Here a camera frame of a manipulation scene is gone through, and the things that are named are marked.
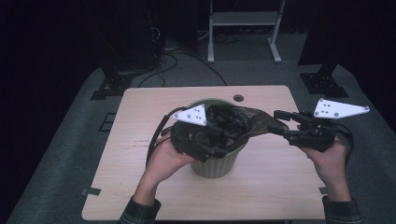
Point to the white metal stand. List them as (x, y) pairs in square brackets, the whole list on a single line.
[(246, 18)]

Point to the black stand base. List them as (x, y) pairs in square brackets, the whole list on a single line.
[(115, 84), (323, 82)]

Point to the green ribbed trash bin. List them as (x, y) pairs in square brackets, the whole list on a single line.
[(213, 168)]

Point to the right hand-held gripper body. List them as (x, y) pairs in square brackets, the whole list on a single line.
[(314, 137)]

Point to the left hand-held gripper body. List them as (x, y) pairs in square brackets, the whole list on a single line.
[(191, 116)]

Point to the person's right hand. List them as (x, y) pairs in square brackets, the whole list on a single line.
[(330, 161)]

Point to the dark tape strip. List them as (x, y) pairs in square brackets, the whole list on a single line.
[(91, 191), (323, 190)]

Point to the black plastic trash bag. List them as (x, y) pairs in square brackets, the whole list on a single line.
[(249, 121)]

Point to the person's left hand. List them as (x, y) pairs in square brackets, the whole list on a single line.
[(166, 158)]

